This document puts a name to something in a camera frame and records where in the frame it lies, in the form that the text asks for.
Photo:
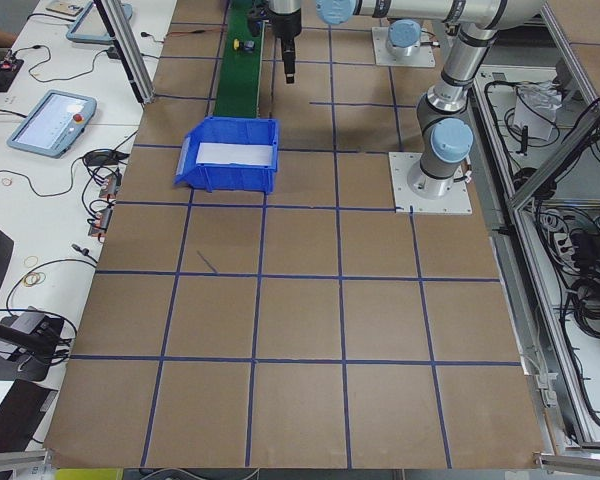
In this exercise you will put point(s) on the far teach pendant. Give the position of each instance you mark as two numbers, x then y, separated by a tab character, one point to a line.
88	28

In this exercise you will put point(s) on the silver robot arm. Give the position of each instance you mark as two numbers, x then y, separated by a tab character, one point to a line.
403	38
479	23

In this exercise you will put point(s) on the green conveyor belt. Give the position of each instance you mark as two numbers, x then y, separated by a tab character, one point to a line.
238	89

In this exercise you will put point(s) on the near teach pendant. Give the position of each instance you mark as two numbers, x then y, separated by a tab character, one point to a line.
54	124

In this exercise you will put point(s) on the aluminium frame post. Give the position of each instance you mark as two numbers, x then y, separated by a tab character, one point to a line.
119	29

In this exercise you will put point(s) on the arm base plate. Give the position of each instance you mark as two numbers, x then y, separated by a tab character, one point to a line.
419	55
416	193

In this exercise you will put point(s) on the left blue plastic bin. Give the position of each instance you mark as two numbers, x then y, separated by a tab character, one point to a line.
247	131

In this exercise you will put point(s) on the teach pendant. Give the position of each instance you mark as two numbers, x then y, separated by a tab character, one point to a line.
88	28
54	124

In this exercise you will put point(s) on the white foam pad left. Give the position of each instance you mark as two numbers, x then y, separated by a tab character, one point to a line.
238	154

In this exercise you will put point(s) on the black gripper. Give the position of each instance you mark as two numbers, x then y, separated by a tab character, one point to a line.
286	25

